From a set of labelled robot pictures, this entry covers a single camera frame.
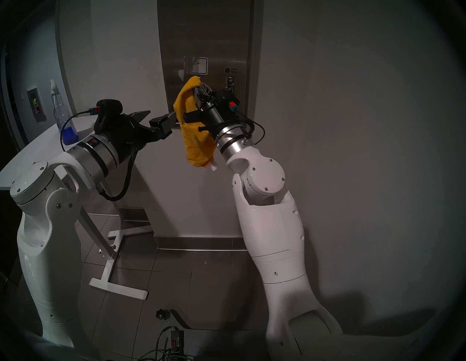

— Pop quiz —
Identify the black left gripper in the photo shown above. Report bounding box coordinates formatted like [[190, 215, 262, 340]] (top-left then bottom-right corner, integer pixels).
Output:
[[93, 110, 178, 154]]

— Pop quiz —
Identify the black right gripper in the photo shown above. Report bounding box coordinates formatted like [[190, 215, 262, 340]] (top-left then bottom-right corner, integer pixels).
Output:
[[183, 83, 229, 132]]

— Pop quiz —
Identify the yellow microfibre cloth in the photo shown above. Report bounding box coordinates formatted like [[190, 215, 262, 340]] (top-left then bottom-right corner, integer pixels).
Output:
[[173, 75, 219, 171]]

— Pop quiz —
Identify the clear spray bottle blue liquid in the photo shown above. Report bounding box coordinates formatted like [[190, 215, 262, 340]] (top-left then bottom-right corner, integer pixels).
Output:
[[50, 79, 79, 146]]

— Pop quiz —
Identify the right arm braided black cable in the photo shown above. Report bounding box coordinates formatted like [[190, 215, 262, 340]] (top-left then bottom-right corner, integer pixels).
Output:
[[198, 116, 255, 140]]

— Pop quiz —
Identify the arm braided black cable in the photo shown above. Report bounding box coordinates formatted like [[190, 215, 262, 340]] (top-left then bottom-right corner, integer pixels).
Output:
[[98, 144, 139, 202], [198, 116, 255, 140]]

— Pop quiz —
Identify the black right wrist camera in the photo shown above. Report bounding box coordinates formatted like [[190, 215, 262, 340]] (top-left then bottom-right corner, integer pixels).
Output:
[[217, 90, 241, 114]]

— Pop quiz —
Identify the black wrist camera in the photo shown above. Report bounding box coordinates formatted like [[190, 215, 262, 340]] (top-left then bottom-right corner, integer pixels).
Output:
[[217, 90, 241, 114], [88, 99, 123, 120]]

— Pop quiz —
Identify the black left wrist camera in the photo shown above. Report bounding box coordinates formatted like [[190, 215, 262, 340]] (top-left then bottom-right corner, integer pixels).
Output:
[[88, 99, 123, 120]]

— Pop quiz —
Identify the left arm braided black cable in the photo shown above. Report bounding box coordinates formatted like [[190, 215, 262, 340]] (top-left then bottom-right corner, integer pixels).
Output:
[[98, 144, 139, 202]]

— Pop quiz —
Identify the stainless steel wall dispenser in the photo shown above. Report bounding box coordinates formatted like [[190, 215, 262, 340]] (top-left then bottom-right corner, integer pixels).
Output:
[[157, 0, 254, 128]]

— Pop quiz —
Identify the right thin camera cable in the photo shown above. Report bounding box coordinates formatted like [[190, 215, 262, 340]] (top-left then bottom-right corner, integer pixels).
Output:
[[238, 109, 265, 146]]

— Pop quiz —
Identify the thin camera cable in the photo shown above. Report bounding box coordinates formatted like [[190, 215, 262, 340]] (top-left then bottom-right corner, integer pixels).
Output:
[[238, 109, 265, 146], [60, 110, 91, 151]]

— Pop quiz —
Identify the left thin camera cable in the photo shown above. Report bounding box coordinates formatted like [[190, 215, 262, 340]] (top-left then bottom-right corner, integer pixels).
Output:
[[60, 110, 91, 151]]

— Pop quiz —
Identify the white table leg frame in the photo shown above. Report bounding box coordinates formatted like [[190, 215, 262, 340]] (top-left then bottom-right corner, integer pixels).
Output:
[[71, 189, 154, 301]]

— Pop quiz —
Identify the black box red switch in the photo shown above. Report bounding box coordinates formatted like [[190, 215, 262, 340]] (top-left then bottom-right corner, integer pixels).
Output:
[[170, 329, 185, 352]]

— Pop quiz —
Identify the black power cable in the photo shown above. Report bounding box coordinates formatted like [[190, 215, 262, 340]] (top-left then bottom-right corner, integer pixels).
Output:
[[157, 326, 179, 361]]

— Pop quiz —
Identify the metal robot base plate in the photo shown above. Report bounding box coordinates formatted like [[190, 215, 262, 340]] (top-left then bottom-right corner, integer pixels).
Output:
[[171, 309, 270, 361]]

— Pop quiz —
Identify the green cable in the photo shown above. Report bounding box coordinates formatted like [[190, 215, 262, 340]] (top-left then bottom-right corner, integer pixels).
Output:
[[138, 349, 193, 361]]

